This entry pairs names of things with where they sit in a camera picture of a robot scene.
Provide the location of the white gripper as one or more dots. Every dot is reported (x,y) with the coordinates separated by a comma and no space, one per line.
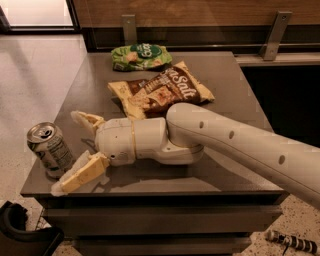
(115,141)

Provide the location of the silver green 7up can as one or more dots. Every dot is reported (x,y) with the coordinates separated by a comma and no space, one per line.
(46,141)

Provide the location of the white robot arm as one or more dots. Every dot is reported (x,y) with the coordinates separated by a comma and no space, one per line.
(181,136)

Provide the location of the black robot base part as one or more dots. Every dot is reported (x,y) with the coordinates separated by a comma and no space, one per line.
(15,240)

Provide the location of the brown yellow sea salt chip bag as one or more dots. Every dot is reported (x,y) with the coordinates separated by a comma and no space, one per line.
(143,98)

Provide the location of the green chip bag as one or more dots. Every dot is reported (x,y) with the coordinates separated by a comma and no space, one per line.
(140,57)

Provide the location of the grey drawer cabinet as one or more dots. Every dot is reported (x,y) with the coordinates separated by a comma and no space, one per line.
(208,208)

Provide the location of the black white striped stick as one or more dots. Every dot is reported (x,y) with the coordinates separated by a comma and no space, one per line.
(298,244)

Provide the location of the left metal bracket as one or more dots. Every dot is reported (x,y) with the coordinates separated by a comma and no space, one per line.
(129,29)

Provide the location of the metal bracket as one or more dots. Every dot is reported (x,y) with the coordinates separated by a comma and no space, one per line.
(129,29)
(270,48)

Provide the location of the right metal bracket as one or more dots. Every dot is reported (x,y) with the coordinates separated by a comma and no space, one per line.
(270,48)

